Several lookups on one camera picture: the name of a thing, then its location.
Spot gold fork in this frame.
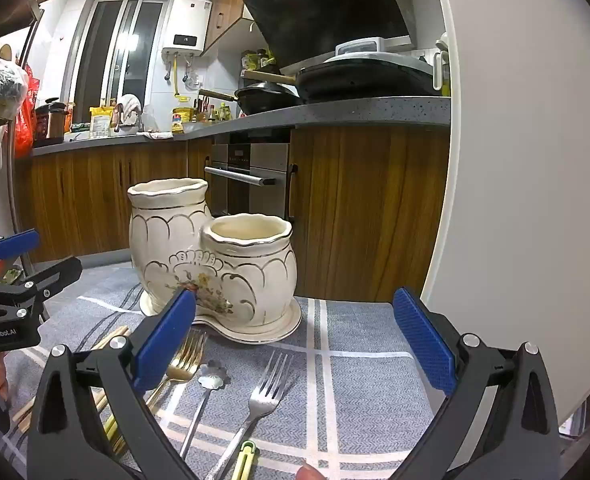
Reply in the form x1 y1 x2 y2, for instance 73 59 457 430
145 329 209 408

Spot oil jug with white handle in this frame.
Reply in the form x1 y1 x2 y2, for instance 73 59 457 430
432 32 452 97

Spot green slotted plastic utensil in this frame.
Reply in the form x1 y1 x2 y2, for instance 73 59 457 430
230 440 257 480

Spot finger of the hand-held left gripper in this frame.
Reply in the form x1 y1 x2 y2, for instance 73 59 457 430
0 256 83 322
0 229 40 281

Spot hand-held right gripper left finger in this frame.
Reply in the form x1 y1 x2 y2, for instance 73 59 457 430
26 288 211 480

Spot black range hood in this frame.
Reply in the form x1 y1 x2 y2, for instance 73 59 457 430
241 0 418 73

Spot stainless built-in oven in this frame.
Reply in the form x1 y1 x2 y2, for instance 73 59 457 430
204 132 296 221

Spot grey checked tablecloth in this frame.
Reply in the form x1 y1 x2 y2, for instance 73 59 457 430
0 262 441 480

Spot glass sliding window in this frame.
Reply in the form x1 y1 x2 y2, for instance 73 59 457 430
70 0 168 111

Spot clear bag with dark contents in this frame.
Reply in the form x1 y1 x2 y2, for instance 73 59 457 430
0 40 30 106

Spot silver flower spoon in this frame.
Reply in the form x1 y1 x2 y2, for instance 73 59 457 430
179 359 232 460

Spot large black lidded pan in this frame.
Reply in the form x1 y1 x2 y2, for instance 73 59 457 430
240 52 443 103

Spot brown electric cooker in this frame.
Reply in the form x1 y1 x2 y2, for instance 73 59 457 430
34 97 68 142

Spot metal shelf rack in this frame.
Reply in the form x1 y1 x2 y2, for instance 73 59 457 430
0 0 58 281

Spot black wok with wooden handle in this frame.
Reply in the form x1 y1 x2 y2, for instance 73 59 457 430
198 81 303 116

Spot wooden base cabinets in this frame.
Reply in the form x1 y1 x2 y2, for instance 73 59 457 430
15 125 451 306

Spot silver fork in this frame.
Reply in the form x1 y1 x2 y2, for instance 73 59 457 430
204 350 296 480

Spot yellow cooking oil bottle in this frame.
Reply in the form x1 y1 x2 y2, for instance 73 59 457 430
171 106 196 134

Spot white water heater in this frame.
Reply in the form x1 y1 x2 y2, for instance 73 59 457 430
161 0 212 58

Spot red plastic bag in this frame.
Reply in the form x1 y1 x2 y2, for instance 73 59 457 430
14 65 40 159

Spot group of sauce bottles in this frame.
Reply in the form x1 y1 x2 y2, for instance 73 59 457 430
195 99 233 123

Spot group of condiment jars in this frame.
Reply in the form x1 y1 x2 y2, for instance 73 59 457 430
241 49 281 72

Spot wooden wall cabinet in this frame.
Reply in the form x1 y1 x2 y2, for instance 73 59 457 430
202 0 281 56

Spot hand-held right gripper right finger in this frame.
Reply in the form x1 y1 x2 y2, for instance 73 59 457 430
391 287 562 480

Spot cream ceramic double utensil holder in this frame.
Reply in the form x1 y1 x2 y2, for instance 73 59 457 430
126 177 303 346

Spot yellow food packet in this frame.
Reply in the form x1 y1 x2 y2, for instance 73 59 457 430
89 106 113 139

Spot white cloth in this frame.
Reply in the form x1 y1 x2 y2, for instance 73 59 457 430
119 94 142 126

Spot yellow-green chopstick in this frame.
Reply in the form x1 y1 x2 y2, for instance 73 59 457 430
103 410 122 442

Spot grey speckled countertop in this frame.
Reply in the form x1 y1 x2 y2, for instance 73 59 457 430
31 96 452 157

